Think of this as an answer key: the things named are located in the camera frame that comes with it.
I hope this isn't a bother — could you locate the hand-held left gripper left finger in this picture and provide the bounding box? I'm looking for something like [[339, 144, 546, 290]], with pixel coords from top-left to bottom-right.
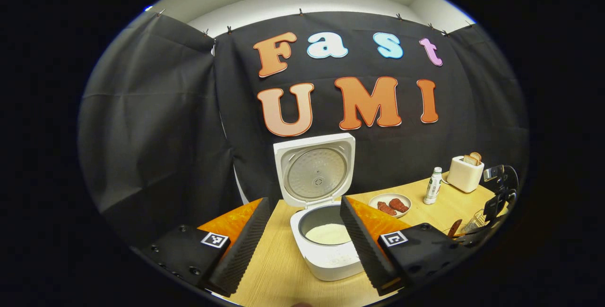
[[130, 197, 271, 298]]

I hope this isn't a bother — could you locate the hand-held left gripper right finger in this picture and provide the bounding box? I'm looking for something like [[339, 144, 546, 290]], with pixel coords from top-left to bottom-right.
[[339, 196, 473, 298]]

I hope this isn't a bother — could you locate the metal wire chopstick holder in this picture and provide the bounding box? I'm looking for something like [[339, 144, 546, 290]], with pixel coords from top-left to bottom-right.
[[459, 209, 488, 236]]

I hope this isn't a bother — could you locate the white rice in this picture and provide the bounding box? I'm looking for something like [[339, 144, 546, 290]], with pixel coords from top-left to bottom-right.
[[305, 223, 353, 245]]

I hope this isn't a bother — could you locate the white rice cooker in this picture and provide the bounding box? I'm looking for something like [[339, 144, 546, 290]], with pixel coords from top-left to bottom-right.
[[273, 132, 364, 281]]

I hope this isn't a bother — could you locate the white toaster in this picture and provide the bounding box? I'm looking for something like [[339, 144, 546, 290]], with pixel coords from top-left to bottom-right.
[[446, 155, 485, 193]]

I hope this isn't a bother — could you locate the white bottle green label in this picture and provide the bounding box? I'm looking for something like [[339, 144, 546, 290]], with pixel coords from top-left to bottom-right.
[[423, 167, 443, 205]]

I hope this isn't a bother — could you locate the white round plate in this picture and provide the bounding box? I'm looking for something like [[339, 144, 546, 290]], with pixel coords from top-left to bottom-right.
[[368, 193, 412, 218]]

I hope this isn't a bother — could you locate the black backdrop cloth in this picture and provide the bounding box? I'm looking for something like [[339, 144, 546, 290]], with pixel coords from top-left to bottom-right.
[[77, 10, 529, 251]]

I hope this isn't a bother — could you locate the row of black clips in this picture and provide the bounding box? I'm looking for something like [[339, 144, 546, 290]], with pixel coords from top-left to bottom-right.
[[156, 9, 476, 37]]

